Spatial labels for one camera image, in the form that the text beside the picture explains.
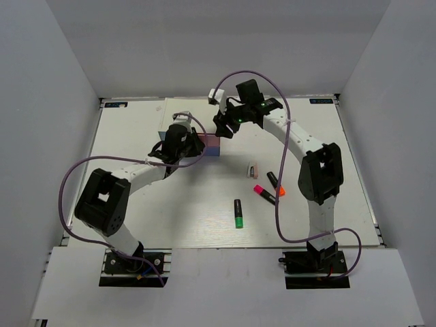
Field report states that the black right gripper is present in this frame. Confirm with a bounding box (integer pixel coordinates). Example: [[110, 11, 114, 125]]
[[215, 98, 251, 139]]

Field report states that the pink drawer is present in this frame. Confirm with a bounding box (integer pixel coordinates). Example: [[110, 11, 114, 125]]
[[198, 134, 221, 148]]

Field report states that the light blue drawer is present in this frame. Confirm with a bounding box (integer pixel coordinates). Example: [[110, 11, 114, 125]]
[[158, 131, 167, 141]]

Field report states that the orange highlighter black body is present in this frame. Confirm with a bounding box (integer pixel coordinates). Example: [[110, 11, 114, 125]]
[[266, 171, 286, 197]]

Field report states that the green highlighter black body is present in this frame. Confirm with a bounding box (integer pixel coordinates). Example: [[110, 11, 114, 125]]
[[234, 199, 243, 229]]

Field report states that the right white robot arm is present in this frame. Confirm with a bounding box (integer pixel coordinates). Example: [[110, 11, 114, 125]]
[[208, 79, 343, 272]]

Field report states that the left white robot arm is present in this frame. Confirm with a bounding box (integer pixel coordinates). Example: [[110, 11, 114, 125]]
[[74, 123, 208, 272]]

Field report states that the dark blue drawer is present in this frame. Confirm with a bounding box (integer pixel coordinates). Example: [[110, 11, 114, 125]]
[[176, 145, 221, 167]]

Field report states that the white drawer organizer cabinet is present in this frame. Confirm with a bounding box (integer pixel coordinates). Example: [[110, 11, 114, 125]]
[[158, 98, 219, 134]]

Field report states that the pink highlighter black body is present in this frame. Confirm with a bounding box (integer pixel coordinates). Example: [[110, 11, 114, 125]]
[[253, 185, 276, 205]]

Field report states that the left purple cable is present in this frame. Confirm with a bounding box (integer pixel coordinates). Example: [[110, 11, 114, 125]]
[[58, 112, 208, 286]]

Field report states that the purple cable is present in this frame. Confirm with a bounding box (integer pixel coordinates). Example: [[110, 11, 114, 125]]
[[58, 112, 208, 286], [215, 70, 362, 281]]

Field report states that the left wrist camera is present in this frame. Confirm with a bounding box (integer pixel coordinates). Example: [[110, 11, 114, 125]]
[[172, 111, 191, 129]]

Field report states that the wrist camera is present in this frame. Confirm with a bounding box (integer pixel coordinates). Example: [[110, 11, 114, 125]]
[[172, 111, 191, 129], [208, 89, 227, 114]]

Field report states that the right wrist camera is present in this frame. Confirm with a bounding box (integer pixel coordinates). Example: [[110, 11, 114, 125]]
[[208, 89, 227, 114]]

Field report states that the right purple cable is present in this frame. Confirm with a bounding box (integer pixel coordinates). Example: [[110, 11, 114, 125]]
[[215, 70, 362, 281]]

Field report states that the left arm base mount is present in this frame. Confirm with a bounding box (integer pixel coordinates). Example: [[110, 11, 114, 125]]
[[99, 249, 172, 288]]

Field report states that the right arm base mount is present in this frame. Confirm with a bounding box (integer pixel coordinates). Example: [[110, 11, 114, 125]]
[[278, 251, 350, 290]]

